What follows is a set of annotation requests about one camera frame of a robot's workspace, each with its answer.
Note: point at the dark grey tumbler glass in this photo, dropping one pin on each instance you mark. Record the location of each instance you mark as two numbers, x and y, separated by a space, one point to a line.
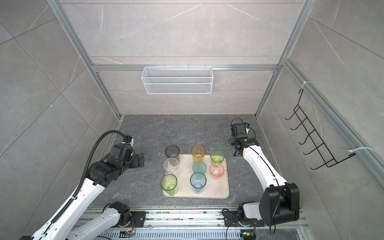
173 151

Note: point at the clear tumbler glass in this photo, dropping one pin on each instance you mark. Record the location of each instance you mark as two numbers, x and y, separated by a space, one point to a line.
171 166

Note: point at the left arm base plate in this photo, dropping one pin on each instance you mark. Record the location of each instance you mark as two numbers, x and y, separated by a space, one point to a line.
132 219

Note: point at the teal textured cup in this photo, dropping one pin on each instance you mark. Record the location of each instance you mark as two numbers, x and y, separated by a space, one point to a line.
199 167

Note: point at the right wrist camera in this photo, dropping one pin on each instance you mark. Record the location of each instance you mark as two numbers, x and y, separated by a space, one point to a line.
246 126

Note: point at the pink glass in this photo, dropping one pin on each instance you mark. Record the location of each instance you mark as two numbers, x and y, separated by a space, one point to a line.
217 170

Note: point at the beige plastic tray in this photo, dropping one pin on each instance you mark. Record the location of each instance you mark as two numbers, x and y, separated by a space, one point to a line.
216 188

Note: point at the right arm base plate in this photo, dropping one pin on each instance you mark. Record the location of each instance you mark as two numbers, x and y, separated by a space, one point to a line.
236 219

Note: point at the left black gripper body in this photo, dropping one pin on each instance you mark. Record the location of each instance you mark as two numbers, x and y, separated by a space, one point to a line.
133 162

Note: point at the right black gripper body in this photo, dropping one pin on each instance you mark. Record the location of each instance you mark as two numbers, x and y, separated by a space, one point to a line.
233 141

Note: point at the white wire mesh basket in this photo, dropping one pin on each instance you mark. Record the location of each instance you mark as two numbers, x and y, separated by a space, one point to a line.
178 80

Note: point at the tall amber tumbler glass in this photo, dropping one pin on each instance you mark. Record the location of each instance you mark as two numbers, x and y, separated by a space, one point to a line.
198 153

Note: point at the tall green tumbler glass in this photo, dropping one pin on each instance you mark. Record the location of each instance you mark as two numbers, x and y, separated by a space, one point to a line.
169 184

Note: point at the aluminium mounting rail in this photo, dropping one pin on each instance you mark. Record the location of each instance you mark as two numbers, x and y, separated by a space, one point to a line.
183 218

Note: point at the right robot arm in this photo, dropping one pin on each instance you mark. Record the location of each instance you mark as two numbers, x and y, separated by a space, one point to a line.
280 202

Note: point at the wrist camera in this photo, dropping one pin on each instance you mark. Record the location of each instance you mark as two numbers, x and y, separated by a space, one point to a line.
129 140
246 126

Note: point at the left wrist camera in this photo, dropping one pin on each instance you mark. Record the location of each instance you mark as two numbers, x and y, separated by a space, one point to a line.
129 140

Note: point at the black wire hook rack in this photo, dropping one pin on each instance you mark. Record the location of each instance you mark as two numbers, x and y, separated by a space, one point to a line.
314 137

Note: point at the blue tumbler glass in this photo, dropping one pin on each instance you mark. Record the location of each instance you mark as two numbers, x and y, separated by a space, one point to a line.
198 181

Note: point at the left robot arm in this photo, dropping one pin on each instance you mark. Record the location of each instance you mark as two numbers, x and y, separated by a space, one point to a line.
61 226

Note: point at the small green glass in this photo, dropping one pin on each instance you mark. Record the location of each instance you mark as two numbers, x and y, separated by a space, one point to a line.
217 156

